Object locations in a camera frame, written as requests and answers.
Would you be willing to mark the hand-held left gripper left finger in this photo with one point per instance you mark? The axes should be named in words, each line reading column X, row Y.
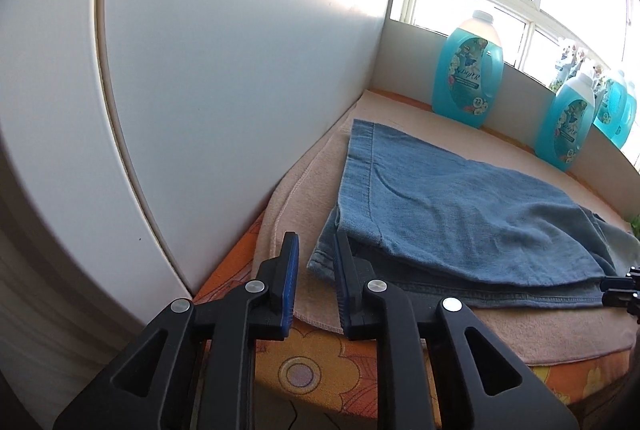
column 287, row 290

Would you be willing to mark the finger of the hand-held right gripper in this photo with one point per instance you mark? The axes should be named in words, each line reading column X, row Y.
column 622, row 298
column 620, row 282

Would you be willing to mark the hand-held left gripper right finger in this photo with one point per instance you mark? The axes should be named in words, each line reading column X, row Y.
column 342, row 280

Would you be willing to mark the blue denim pants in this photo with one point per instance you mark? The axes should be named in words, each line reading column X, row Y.
column 450, row 210

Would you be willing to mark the green package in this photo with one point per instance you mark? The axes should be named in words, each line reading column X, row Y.
column 636, row 226

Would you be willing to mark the orange floral bed sheet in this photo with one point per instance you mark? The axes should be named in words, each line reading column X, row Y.
column 320, row 360

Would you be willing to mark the beige blanket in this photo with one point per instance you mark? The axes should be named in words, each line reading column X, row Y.
column 500, row 330

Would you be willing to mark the blue detergent bottle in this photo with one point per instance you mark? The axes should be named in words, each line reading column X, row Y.
column 626, row 119
column 612, row 109
column 565, row 124
column 465, row 74

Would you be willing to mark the floral refill pouch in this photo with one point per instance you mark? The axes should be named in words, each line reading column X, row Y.
column 598, row 77
column 565, row 69

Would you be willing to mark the white cabinet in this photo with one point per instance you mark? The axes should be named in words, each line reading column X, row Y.
column 225, row 84

